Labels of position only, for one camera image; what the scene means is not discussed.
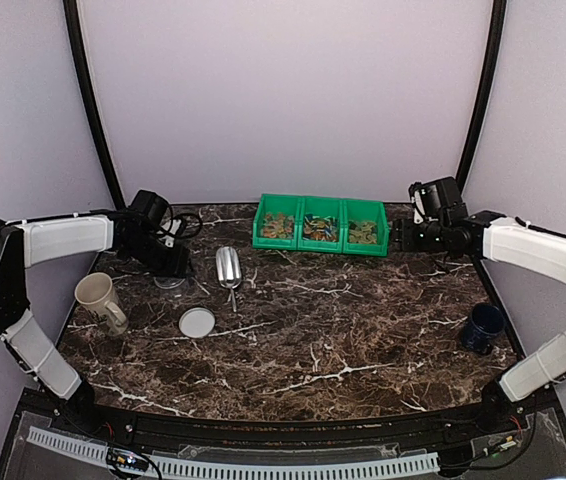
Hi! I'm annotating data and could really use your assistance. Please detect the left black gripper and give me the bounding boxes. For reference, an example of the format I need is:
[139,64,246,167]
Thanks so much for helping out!
[122,233,195,279]

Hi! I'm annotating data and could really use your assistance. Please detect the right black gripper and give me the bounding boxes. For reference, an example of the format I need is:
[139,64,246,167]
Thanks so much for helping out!
[390,218,448,252]

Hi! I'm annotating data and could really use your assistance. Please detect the clear plastic jar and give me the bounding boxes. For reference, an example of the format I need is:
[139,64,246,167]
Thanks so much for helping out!
[153,276,186,290]

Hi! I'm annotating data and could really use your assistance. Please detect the metal scoop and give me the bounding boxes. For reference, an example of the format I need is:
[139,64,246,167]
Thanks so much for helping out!
[215,246,242,313]

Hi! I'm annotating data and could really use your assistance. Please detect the white jar lid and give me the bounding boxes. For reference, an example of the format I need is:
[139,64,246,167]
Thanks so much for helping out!
[179,307,216,339]

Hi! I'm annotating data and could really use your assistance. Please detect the green three-compartment bin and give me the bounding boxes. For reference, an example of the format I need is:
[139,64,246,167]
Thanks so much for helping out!
[252,194,391,257]

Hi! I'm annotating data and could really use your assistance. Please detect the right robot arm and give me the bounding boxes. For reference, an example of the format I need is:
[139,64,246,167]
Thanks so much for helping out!
[390,177,566,434]

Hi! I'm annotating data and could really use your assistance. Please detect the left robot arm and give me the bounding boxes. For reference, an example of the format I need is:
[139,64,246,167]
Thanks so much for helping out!
[0,190,203,436]

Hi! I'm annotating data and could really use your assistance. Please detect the green yellow gummy candies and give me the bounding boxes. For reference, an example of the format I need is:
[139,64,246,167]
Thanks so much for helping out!
[348,220,378,245]

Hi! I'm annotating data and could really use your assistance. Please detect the wrapped colourful candies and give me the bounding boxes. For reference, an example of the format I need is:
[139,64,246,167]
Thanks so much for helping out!
[302,214,340,242]

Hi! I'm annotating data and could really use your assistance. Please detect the star gummy candies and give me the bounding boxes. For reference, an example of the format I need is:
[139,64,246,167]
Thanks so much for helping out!
[260,212,295,240]

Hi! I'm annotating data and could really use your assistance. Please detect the beige ceramic mug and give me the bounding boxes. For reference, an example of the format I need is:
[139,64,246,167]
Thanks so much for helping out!
[74,272,128,336]

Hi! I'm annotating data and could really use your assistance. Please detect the dark blue mug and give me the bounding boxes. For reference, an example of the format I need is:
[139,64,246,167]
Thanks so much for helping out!
[460,303,505,356]

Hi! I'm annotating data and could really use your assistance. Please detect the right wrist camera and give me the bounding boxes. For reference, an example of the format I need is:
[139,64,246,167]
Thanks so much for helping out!
[408,182,434,225]

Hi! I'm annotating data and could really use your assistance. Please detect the left black frame post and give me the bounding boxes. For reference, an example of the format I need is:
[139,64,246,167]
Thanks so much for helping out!
[62,0,125,208]

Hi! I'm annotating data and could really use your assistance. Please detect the black frame post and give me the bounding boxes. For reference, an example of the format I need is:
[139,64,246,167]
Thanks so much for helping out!
[62,0,125,208]
[455,0,507,192]

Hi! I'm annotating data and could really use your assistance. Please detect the white slotted cable duct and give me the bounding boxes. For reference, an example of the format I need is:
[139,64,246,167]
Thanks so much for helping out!
[26,426,440,479]

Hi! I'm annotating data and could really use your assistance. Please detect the black front rail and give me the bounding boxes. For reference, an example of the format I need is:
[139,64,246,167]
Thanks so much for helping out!
[52,379,559,454]

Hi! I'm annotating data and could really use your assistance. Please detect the right black frame post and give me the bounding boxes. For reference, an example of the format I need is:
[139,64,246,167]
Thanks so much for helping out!
[455,0,507,192]

